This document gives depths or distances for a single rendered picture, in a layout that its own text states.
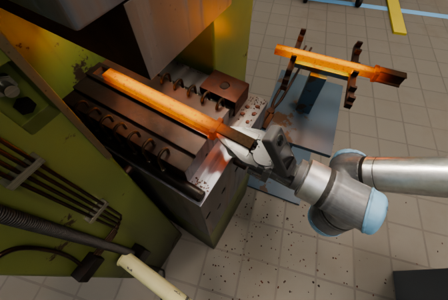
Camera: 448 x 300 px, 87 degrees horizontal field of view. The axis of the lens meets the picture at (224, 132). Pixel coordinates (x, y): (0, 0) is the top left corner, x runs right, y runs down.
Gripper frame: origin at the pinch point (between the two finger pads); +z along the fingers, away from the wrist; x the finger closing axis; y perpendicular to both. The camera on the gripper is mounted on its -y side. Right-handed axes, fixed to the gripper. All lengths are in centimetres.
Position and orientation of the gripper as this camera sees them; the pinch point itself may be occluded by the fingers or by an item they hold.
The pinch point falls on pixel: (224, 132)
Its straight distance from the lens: 55.8
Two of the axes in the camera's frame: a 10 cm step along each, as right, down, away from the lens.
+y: 0.0, 5.3, 8.5
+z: -8.6, -4.3, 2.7
